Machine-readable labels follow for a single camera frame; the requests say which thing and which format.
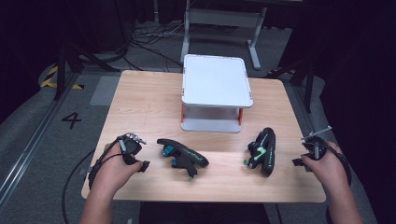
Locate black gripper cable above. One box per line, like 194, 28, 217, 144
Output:
320, 142, 353, 188
61, 136, 125, 224

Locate black floor cables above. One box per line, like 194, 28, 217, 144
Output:
128, 18, 188, 73

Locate white two-tier shelf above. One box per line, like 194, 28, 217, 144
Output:
180, 53, 254, 133

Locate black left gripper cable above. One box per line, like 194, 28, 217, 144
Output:
61, 136, 125, 224

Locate silver floor rail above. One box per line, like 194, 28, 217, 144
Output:
0, 73, 81, 203

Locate black metal stand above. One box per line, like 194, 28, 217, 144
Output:
266, 58, 316, 115
53, 42, 121, 102

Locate black tool with green parts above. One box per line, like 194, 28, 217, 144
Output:
243, 126, 277, 178

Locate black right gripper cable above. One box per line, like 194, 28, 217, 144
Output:
320, 142, 353, 188

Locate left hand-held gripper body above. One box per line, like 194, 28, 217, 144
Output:
117, 133, 148, 166

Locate black tool with blue parts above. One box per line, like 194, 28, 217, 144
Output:
156, 137, 210, 182

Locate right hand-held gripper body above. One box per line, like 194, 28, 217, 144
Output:
300, 125, 332, 161

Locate person's left hand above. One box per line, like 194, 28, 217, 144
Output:
91, 142, 145, 196

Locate person's right hand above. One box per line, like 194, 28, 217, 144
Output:
300, 141, 350, 195

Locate grey metal desk frame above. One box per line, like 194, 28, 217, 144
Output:
179, 0, 269, 71

